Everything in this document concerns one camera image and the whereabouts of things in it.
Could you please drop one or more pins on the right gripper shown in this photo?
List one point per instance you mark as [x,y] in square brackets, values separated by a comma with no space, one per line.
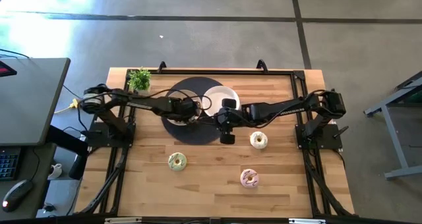
[230,118]

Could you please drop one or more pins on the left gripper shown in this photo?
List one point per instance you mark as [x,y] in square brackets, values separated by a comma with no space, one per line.
[181,109]

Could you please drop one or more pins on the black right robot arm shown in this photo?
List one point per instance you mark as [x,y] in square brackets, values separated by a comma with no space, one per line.
[280,108]

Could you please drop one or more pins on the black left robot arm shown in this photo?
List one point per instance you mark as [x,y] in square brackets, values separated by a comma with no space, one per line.
[138,102]

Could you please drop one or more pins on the tan round plate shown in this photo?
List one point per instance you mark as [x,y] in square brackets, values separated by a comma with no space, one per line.
[176,97]

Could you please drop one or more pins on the black round mat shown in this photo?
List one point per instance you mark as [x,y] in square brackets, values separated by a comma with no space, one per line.
[191,132]

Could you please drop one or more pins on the white round plate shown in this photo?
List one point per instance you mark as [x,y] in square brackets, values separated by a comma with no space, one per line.
[217,97]

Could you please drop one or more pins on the white iced donut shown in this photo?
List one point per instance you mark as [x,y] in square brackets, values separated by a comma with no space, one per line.
[254,142]

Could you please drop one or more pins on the pale green iced donut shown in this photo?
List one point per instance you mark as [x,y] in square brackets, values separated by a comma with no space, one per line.
[172,163]

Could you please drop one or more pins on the green plant in white pot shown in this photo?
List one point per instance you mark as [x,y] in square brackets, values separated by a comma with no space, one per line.
[139,79]

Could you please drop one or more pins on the pink lavender iced donut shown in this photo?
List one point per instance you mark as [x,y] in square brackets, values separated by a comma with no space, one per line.
[244,180]

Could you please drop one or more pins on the small white mug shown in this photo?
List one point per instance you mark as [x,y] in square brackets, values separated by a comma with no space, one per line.
[55,171]

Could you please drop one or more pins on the grey desk top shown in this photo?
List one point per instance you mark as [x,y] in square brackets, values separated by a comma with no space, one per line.
[33,99]

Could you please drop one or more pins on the dark lower desk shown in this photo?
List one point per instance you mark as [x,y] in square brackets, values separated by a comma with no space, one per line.
[29,187]

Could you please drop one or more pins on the black device with red light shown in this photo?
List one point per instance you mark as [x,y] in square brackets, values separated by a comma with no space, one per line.
[5,70]

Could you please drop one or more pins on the black keyboard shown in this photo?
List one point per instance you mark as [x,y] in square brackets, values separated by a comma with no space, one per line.
[8,163]

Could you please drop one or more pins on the black computer mouse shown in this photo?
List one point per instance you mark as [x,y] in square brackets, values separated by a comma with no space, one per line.
[16,195]

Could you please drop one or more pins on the black table rig frame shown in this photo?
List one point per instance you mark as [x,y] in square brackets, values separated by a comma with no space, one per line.
[214,72]

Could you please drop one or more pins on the black frame hook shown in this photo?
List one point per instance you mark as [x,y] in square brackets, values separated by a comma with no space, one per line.
[162,63]
[261,61]

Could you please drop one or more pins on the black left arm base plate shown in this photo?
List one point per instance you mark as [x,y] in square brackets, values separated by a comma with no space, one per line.
[105,139]

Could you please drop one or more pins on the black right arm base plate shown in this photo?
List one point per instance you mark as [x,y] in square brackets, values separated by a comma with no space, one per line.
[324,140]

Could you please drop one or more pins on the silver metal bracket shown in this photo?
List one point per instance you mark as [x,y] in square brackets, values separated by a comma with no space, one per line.
[122,221]
[306,221]

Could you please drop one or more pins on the grey metal table frame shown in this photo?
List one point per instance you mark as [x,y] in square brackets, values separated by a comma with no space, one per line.
[392,135]

